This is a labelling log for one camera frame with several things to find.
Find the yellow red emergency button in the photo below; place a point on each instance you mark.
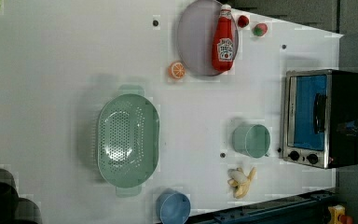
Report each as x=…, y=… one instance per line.
x=338, y=215

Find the green mug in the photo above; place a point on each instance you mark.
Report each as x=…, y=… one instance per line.
x=252, y=140

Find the peeled banana toy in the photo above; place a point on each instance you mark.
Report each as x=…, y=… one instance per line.
x=241, y=182

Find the pink strawberry toy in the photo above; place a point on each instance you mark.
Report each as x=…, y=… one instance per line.
x=260, y=29

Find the red ketchup bottle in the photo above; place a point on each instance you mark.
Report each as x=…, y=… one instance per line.
x=223, y=46

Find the dark red strawberry toy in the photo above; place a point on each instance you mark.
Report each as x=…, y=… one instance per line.
x=242, y=21

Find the grey round plate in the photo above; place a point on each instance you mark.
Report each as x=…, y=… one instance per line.
x=194, y=36

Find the orange slice toy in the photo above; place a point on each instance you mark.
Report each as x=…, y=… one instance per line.
x=177, y=70

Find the blue cup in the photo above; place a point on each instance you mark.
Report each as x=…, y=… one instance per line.
x=173, y=207

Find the green oval colander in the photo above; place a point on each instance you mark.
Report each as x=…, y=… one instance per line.
x=128, y=140

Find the dark blue table frame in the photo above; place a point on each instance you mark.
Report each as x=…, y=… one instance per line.
x=307, y=208

